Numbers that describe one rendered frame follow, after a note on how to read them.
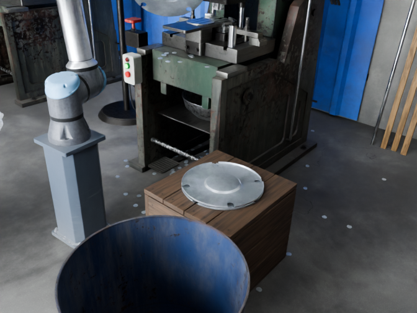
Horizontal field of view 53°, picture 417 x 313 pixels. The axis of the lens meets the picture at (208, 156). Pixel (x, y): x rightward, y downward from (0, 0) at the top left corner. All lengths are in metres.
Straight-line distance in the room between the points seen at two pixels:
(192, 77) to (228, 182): 0.58
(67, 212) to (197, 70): 0.79
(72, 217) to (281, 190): 0.80
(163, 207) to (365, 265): 0.85
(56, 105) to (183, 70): 0.62
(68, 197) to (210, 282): 0.71
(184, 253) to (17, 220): 1.02
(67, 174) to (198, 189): 0.49
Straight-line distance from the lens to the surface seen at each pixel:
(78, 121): 1.56
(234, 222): 1.31
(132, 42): 2.07
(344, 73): 2.97
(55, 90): 1.51
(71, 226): 1.74
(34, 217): 2.01
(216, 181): 1.47
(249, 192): 1.43
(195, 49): 1.88
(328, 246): 1.84
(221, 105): 1.71
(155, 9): 1.78
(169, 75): 1.96
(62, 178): 1.63
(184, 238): 1.14
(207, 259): 1.15
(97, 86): 1.63
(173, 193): 1.44
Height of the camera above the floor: 1.15
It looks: 29 degrees down
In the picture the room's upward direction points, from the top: 2 degrees clockwise
